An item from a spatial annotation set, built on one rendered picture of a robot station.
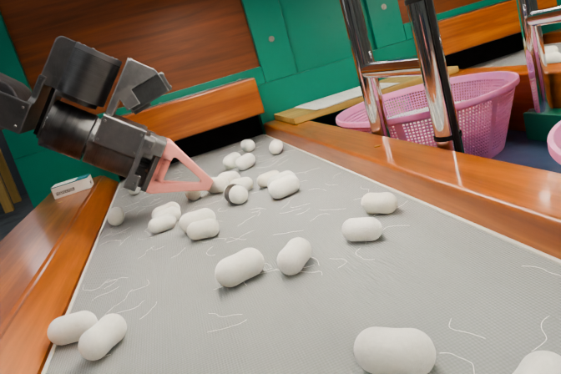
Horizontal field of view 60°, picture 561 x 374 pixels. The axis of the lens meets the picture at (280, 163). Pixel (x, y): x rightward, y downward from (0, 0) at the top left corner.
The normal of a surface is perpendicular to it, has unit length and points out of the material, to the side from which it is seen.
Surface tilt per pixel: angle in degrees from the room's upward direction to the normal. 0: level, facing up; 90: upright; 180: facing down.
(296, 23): 90
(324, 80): 90
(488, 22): 90
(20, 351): 45
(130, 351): 0
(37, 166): 90
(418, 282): 0
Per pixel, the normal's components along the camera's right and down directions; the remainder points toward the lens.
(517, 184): -0.28, -0.94
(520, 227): -0.93, 0.32
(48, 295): 0.47, -0.88
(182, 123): 0.24, 0.14
